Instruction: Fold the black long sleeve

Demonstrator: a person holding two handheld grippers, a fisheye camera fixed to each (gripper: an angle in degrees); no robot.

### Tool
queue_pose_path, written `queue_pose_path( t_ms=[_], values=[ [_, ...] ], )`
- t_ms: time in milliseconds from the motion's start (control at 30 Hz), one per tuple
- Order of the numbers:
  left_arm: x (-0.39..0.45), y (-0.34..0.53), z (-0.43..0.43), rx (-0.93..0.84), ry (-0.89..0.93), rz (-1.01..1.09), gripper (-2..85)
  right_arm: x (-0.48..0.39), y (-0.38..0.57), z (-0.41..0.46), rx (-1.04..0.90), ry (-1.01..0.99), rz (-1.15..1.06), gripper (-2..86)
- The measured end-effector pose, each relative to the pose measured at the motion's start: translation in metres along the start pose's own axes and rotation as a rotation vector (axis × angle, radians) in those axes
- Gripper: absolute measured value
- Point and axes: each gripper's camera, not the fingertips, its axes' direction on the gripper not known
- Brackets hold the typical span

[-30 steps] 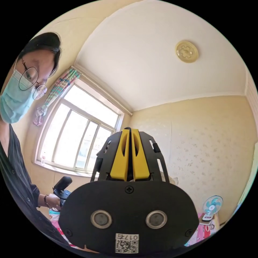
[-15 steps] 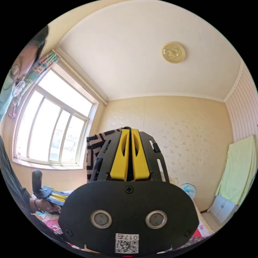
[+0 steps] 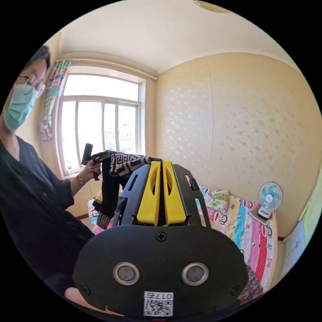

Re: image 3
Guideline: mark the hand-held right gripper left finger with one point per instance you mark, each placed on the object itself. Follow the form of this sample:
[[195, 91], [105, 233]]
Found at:
[[148, 201]]

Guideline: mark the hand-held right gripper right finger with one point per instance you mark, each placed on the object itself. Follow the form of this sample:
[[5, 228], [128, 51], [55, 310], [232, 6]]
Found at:
[[174, 201]]

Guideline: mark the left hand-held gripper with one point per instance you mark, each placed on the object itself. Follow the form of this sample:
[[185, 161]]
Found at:
[[96, 161]]

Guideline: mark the black long sleeve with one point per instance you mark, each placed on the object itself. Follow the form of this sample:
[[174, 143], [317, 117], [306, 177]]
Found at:
[[110, 186]]

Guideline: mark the person's left forearm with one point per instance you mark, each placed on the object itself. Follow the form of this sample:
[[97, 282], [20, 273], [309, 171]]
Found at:
[[76, 185]]

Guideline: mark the person's left hand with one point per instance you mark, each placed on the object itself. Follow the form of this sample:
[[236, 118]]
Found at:
[[91, 171]]

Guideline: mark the person's right hand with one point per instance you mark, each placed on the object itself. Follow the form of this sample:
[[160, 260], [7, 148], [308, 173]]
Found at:
[[83, 299]]

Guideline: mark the window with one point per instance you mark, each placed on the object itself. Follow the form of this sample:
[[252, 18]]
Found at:
[[100, 118]]

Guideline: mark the green floral pillow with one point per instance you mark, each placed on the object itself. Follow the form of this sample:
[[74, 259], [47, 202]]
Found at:
[[219, 199]]

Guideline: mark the colourful checked curtain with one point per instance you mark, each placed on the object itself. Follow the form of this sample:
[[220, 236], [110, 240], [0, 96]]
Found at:
[[54, 95]]

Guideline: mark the person's body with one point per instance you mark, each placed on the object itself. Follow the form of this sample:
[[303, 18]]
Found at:
[[32, 206]]

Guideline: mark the small blue and white fan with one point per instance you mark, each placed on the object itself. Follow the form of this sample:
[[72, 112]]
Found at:
[[269, 197]]

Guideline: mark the dark floral cloth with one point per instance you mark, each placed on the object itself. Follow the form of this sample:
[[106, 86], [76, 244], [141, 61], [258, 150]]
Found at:
[[251, 284]]

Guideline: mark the white cupboard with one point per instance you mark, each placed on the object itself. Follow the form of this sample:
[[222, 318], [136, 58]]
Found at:
[[294, 244]]

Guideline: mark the round ceiling lamp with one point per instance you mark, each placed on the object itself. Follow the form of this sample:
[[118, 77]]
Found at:
[[210, 5]]

